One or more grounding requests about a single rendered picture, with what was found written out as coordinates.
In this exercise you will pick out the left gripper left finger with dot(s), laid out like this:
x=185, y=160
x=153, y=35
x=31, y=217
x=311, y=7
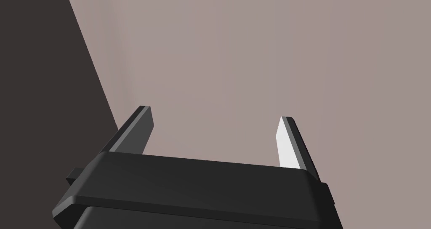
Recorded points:
x=134, y=136

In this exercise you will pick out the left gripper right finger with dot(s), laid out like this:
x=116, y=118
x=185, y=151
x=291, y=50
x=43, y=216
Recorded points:
x=291, y=148

